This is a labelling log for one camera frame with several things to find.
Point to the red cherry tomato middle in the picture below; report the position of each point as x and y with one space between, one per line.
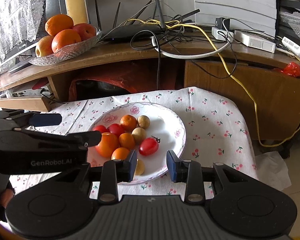
116 129

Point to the orange top in bowl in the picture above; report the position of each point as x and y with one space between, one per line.
58 23

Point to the black power adapter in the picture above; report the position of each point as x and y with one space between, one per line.
222 23

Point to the small orange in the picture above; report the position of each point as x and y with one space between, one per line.
126 140
128 123
120 153

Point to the large orange tomato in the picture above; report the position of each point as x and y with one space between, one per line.
108 144

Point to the brown longan middle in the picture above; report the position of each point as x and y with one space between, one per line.
139 135

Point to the orange in bowl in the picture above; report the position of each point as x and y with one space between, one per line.
64 38
58 23

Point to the red apple in bowl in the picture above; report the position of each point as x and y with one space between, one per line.
85 31

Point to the white tissue paper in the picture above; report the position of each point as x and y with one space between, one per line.
272 170

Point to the brown longan top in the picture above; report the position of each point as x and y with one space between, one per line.
143 121

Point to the black wifi router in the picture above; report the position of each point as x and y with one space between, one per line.
128 29

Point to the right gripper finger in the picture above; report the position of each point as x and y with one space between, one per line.
11 119
87 139

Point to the red cherry tomato left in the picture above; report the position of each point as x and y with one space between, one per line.
100 128

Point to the white lace cloth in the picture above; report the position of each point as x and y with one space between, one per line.
20 21

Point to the yellow apple in bowl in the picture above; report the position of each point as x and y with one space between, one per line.
43 47

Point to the orange front in bowl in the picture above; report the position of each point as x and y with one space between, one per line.
64 38

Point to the white remote control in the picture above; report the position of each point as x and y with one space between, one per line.
295 48

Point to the white power strip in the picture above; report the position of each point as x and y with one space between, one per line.
222 35

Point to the red cherry tomato with stem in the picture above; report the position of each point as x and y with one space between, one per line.
149 146

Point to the red plastic bag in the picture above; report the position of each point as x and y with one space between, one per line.
291 69

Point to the small orange middle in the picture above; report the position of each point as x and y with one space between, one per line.
126 140

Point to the white floral plate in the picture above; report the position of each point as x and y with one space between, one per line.
165 125

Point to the brown longan bottom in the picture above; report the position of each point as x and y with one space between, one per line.
140 168

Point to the small orange top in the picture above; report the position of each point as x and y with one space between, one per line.
128 123

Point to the brown longan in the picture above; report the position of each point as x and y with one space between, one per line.
139 135
140 168
143 121

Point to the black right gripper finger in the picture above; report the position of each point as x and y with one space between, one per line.
188 172
113 172

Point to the white modem box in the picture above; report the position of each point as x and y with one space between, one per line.
254 41

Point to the small orange bottom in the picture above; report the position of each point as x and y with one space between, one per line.
120 153

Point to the glass fruit bowl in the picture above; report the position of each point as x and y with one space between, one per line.
68 52

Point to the wooden tv cabinet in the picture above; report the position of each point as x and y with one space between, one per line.
268 99

